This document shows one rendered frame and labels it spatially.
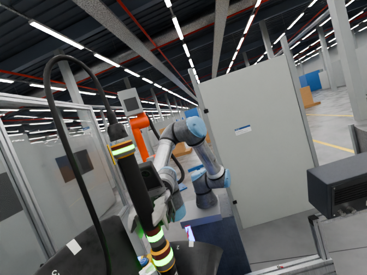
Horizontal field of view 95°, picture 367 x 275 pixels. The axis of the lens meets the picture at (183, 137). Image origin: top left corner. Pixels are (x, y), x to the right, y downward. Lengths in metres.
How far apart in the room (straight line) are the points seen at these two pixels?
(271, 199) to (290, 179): 0.36
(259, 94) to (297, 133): 0.69
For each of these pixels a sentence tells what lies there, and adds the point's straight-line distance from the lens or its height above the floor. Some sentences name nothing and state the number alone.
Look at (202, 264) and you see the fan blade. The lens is 0.66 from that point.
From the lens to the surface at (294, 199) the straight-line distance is 2.76.
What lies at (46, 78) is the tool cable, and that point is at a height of 1.77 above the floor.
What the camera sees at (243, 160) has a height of 0.91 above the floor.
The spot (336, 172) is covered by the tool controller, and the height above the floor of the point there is 1.24.
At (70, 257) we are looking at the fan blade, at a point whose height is 1.42.
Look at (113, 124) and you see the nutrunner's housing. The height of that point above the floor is 1.67.
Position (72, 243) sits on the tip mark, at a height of 1.44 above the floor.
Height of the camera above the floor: 1.63
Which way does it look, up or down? 5 degrees down
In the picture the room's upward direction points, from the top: 18 degrees counter-clockwise
